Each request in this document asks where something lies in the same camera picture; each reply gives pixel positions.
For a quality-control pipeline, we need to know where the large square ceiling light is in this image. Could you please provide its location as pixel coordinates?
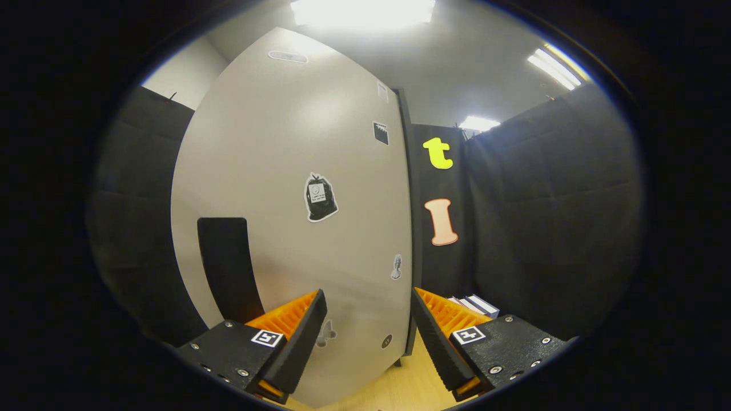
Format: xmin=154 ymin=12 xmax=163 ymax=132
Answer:
xmin=290 ymin=0 xmax=436 ymax=29

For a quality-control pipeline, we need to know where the black backdrop cloth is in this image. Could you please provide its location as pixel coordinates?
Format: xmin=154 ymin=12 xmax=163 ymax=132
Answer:
xmin=86 ymin=83 xmax=646 ymax=343

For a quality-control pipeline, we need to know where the black door handle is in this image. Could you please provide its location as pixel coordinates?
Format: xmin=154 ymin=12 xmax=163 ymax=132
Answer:
xmin=197 ymin=217 xmax=265 ymax=325

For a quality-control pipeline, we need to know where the small ceiling light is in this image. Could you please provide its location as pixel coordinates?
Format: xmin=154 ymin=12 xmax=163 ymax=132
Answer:
xmin=460 ymin=116 xmax=501 ymax=132

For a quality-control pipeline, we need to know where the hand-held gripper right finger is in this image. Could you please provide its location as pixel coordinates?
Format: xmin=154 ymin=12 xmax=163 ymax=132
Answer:
xmin=410 ymin=287 xmax=575 ymax=402

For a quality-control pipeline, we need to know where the long ceiling light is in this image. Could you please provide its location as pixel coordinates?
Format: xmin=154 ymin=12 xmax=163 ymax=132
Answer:
xmin=527 ymin=49 xmax=582 ymax=91

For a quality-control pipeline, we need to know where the beige cabinet door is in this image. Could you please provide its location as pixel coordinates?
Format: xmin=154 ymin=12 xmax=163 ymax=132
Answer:
xmin=170 ymin=27 xmax=413 ymax=409

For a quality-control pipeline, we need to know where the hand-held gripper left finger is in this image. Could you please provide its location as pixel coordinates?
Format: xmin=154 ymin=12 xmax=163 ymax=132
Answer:
xmin=174 ymin=289 xmax=328 ymax=405

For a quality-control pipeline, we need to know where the dark grey cabinet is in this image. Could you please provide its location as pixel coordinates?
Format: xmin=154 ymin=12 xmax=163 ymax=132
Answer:
xmin=394 ymin=88 xmax=424 ymax=367

